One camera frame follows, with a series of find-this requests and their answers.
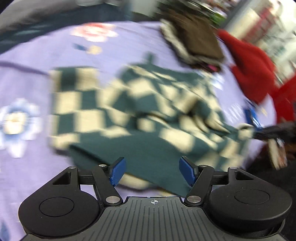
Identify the purple floral bed sheet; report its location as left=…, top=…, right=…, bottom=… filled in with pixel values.
left=1, top=22, right=264, bottom=240

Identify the green cream checkered sweater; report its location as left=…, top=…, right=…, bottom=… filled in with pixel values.
left=50, top=55, right=254, bottom=196

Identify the brown folded clothes stack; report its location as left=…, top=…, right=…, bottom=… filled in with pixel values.
left=161, top=9, right=224, bottom=72

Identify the teal blue blanket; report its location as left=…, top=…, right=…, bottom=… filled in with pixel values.
left=1, top=2, right=132, bottom=53

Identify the red garment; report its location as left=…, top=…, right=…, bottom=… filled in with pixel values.
left=217, top=29, right=295, bottom=123

